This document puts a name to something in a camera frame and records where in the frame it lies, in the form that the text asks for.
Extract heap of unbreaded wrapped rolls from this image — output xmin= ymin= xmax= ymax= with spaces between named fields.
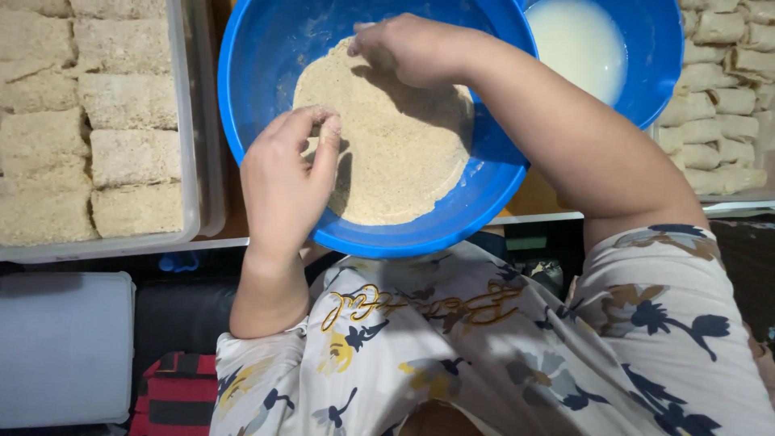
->
xmin=656 ymin=0 xmax=775 ymax=196

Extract red black striped cloth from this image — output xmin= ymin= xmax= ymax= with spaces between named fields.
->
xmin=128 ymin=351 xmax=219 ymax=436

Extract person's right hand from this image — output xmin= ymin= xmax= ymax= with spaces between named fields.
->
xmin=347 ymin=13 xmax=485 ymax=90

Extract white plastic box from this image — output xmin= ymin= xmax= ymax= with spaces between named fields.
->
xmin=0 ymin=271 xmax=136 ymax=430

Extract clear plastic container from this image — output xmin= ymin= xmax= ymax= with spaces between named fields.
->
xmin=0 ymin=0 xmax=228 ymax=265

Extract blue plastic clip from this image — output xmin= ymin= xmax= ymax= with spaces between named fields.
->
xmin=159 ymin=251 xmax=201 ymax=273

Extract pile of breadcrumbs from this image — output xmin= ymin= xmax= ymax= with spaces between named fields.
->
xmin=292 ymin=35 xmax=475 ymax=227

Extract clear tray under wrapped rolls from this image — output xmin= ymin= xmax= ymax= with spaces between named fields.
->
xmin=649 ymin=121 xmax=775 ymax=204

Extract blue basin with white batter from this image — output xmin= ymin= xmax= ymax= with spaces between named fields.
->
xmin=516 ymin=0 xmax=685 ymax=130

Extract white floral shirt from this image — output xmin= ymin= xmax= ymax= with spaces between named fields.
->
xmin=209 ymin=224 xmax=775 ymax=436

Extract blue plastic basin with breadcrumbs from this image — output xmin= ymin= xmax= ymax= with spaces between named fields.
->
xmin=217 ymin=0 xmax=540 ymax=260

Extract white liquid batter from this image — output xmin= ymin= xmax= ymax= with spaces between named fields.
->
xmin=524 ymin=0 xmax=629 ymax=107

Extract person's left hand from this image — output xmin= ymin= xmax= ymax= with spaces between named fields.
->
xmin=240 ymin=105 xmax=344 ymax=260

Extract rows of breaded rolls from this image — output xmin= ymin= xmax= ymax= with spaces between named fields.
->
xmin=0 ymin=0 xmax=185 ymax=247

